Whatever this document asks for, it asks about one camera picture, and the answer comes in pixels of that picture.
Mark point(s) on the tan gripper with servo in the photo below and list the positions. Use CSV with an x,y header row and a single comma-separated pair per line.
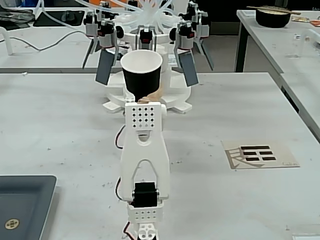
x,y
149,98

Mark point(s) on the black paper cup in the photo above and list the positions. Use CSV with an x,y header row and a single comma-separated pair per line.
x,y
141,77

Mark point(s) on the white five-joint robot arm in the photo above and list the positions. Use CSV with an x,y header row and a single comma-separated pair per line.
x,y
145,155

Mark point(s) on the printed paper mat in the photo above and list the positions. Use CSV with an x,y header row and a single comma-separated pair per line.
x,y
232,150

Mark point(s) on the white carousel machine base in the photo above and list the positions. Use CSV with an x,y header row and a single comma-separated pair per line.
x,y
175,100

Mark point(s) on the valve unit with grey plate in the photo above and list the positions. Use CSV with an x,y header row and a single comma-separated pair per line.
x,y
146,37
106,37
201,27
91,27
185,37

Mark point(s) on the clear tubing bundle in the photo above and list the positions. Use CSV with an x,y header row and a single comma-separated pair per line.
x,y
150,12

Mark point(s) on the dark table leg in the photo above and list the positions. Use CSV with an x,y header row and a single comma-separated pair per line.
x,y
242,47

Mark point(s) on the black mouse pad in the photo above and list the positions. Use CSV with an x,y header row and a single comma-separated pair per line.
x,y
60,18

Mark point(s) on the black bowl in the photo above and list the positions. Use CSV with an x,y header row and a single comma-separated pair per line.
x,y
272,18

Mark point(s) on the wooden chopstick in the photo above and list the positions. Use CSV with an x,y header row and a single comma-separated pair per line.
x,y
275,9

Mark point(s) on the white plastic stand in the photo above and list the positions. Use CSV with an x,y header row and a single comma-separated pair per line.
x,y
8,42

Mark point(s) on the black flat tablet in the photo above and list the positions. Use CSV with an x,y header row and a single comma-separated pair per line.
x,y
15,25

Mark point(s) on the dark crumpled cloth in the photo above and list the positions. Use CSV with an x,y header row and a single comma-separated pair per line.
x,y
15,13

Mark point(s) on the orange snack packet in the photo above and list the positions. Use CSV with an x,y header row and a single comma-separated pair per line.
x,y
315,23

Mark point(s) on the dark grey tray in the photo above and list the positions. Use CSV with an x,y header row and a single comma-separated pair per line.
x,y
25,200

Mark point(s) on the round gold sticker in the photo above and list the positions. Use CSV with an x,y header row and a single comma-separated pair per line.
x,y
12,224

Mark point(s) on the white flat board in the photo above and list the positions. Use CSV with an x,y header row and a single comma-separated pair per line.
x,y
307,237

